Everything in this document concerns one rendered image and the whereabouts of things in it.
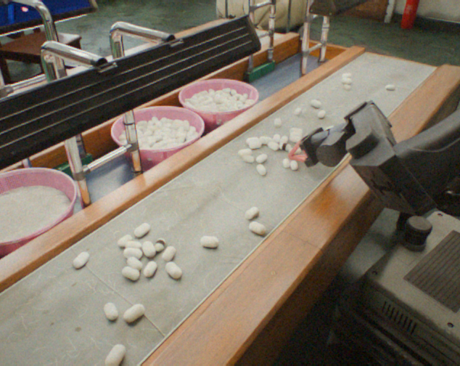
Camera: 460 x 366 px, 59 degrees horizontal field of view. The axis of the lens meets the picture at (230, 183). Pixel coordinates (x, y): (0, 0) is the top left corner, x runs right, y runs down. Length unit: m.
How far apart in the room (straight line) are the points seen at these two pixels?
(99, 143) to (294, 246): 0.70
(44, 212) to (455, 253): 1.11
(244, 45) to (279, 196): 0.35
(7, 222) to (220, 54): 0.59
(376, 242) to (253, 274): 1.31
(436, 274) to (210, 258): 0.69
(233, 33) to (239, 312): 0.54
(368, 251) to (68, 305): 1.45
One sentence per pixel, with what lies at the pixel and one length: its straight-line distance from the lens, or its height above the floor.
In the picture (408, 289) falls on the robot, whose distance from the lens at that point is 1.20.
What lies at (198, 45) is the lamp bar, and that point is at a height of 1.09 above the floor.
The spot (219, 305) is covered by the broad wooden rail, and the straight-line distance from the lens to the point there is 0.71.
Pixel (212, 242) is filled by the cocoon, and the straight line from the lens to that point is 0.82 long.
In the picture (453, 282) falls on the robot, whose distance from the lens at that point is 1.27.
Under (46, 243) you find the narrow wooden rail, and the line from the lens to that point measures 0.88.
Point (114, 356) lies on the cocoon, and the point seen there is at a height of 0.76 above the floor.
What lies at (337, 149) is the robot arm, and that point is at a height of 0.88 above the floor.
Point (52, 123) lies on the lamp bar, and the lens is 0.61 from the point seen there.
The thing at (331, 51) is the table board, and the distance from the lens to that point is 2.03.
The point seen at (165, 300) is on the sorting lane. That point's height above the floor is 0.74.
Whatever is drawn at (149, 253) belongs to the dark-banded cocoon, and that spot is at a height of 0.76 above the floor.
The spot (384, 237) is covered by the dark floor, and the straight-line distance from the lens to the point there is 2.06.
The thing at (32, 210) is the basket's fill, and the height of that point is 0.73.
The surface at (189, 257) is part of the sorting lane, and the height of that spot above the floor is 0.74.
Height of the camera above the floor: 1.33
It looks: 36 degrees down
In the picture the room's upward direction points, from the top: straight up
